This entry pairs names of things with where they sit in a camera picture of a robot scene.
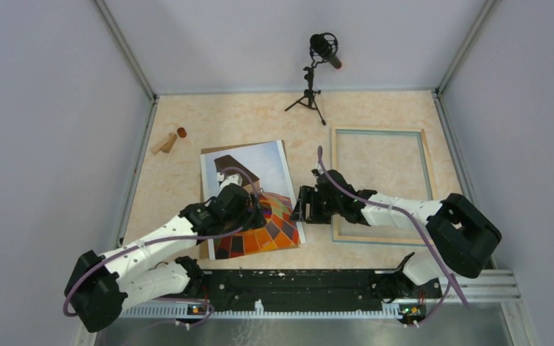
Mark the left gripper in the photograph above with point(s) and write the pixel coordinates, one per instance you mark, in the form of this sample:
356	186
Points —
254	218

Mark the wooden block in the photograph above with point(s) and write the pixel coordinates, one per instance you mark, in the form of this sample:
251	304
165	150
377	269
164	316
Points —
170	142
157	147

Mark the wooden picture frame blue edge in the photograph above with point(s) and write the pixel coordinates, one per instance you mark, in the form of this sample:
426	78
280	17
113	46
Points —
394	162

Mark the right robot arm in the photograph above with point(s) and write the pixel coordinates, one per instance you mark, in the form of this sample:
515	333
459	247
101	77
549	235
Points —
459	238

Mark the black microphone on tripod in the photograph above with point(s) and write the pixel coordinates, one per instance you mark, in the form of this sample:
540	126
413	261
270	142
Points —
323	48

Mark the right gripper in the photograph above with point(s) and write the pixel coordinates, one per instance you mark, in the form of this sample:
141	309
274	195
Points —
306	196

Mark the small brown cylinder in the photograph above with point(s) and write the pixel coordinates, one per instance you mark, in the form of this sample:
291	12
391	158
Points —
181	132

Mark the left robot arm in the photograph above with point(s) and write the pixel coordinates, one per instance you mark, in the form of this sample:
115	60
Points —
102	286

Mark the hot air balloon photo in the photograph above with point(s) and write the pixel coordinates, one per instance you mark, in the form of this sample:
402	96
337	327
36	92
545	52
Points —
277	224

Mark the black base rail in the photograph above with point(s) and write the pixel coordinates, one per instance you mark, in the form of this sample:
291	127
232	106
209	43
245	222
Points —
311	290

